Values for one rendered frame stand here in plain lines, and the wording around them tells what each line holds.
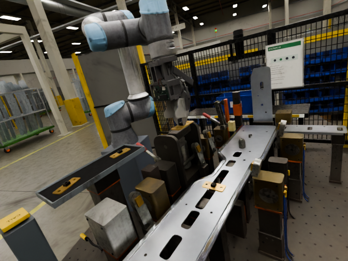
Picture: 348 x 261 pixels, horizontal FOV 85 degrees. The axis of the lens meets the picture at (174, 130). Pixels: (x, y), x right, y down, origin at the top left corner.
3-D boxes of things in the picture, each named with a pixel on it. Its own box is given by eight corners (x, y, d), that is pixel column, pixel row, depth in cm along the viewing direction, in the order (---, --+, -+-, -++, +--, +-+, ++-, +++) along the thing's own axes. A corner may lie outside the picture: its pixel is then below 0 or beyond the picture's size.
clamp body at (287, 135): (309, 205, 91) (310, 139, 80) (280, 199, 98) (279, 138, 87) (309, 197, 96) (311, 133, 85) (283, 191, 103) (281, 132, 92)
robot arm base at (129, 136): (106, 149, 103) (100, 132, 100) (121, 139, 117) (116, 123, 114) (130, 148, 98) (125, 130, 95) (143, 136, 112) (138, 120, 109)
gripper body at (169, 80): (153, 103, 58) (143, 62, 54) (170, 97, 64) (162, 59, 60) (172, 102, 53) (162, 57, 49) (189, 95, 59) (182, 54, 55)
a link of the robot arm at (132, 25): (117, 25, 62) (123, 13, 52) (149, 21, 66) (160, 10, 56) (124, 50, 65) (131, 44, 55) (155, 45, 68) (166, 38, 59)
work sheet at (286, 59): (303, 87, 127) (304, 37, 117) (266, 90, 141) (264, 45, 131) (304, 86, 128) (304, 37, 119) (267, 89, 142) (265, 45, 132)
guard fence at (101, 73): (170, 153, 346) (142, 33, 284) (168, 156, 334) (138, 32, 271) (110, 156, 391) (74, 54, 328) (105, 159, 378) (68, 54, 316)
